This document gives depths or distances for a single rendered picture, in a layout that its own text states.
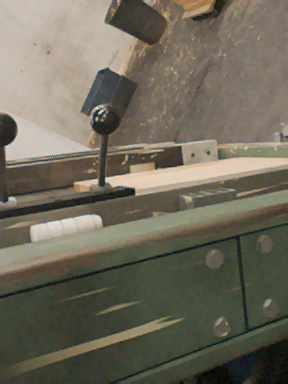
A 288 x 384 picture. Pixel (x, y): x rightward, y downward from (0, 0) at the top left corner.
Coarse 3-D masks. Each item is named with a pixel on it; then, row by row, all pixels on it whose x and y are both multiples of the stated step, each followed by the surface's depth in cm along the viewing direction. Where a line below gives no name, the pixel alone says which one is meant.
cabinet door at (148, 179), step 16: (224, 160) 120; (240, 160) 114; (256, 160) 109; (272, 160) 104; (128, 176) 104; (144, 176) 102; (160, 176) 98; (176, 176) 95; (192, 176) 92; (208, 176) 88; (80, 192) 99
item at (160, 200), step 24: (264, 168) 70; (144, 192) 58; (168, 192) 58; (192, 192) 60; (240, 192) 64; (264, 192) 65; (24, 216) 50; (48, 216) 51; (72, 216) 52; (120, 216) 55; (144, 216) 57; (0, 240) 49; (24, 240) 50
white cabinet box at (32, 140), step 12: (0, 108) 497; (24, 120) 509; (24, 132) 455; (36, 132) 460; (48, 132) 465; (12, 144) 452; (24, 144) 457; (36, 144) 462; (48, 144) 466; (60, 144) 471; (72, 144) 477; (12, 156) 454; (24, 156) 459; (36, 156) 463
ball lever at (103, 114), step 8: (104, 104) 51; (96, 112) 50; (104, 112) 50; (112, 112) 50; (96, 120) 50; (104, 120) 49; (112, 120) 50; (120, 120) 51; (96, 128) 50; (104, 128) 50; (112, 128) 50; (104, 136) 52; (104, 144) 53; (104, 152) 53; (104, 160) 54; (104, 168) 54; (104, 176) 55; (96, 184) 56; (104, 184) 56; (96, 192) 55
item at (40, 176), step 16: (176, 144) 132; (192, 144) 129; (208, 144) 131; (64, 160) 112; (80, 160) 113; (96, 160) 115; (112, 160) 117; (128, 160) 120; (144, 160) 122; (160, 160) 124; (176, 160) 126; (192, 160) 129; (208, 160) 131; (16, 176) 106; (32, 176) 108; (48, 176) 110; (64, 176) 112; (80, 176) 113; (96, 176) 115; (112, 176) 117; (16, 192) 106
